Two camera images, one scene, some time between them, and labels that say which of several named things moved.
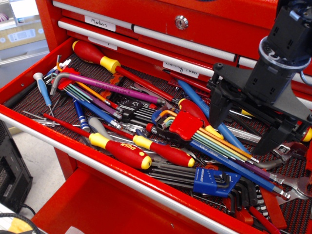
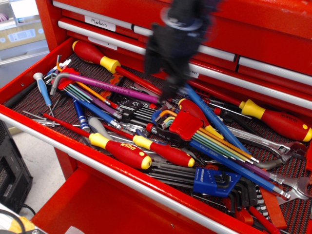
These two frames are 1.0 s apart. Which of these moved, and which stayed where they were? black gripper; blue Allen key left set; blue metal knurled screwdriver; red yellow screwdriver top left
Moved: black gripper
Stayed: blue Allen key left set; red yellow screwdriver top left; blue metal knurled screwdriver
